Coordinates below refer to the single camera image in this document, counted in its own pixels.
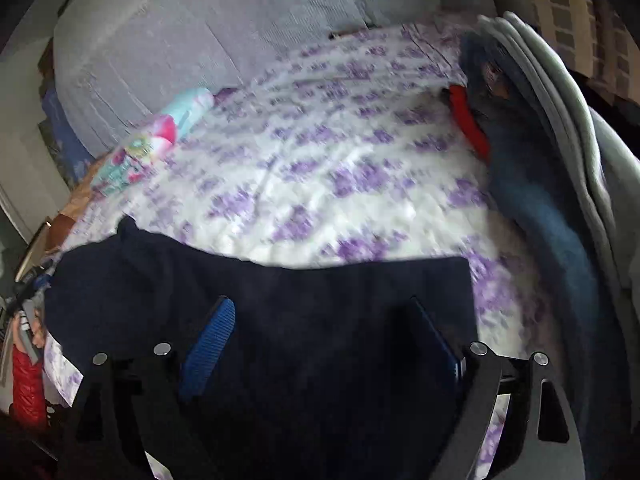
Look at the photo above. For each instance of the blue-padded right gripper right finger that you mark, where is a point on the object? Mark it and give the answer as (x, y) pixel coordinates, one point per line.
(539, 438)

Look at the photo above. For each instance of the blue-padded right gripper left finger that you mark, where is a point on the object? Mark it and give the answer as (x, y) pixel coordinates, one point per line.
(130, 419)

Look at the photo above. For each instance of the dark navy pants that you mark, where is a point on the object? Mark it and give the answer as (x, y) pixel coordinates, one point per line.
(329, 373)

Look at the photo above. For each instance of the red puffy jacket sleeve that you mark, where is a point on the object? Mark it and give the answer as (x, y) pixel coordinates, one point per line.
(28, 406)

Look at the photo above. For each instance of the orange brown pillow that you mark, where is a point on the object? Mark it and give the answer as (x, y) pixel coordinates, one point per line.
(76, 206)

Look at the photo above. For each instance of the blue jeans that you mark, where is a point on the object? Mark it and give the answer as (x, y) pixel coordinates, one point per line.
(531, 187)

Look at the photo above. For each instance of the folded teal pink floral blanket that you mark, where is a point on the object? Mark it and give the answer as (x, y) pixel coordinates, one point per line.
(136, 157)

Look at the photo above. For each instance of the blue floral fabric behind headboard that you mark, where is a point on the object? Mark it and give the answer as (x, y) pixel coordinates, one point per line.
(70, 157)

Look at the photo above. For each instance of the grey folded garment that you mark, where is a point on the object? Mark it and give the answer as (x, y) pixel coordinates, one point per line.
(603, 171)

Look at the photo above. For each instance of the purple floral white bedspread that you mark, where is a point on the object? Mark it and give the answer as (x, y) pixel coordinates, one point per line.
(340, 153)

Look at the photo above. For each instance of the red garment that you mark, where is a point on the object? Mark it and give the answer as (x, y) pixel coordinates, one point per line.
(461, 112)

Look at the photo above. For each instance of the checkered beige curtain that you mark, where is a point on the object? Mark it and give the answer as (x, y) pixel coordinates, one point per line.
(592, 40)

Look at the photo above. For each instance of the wooden gold bed frame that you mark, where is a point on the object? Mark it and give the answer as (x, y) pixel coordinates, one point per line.
(35, 250)

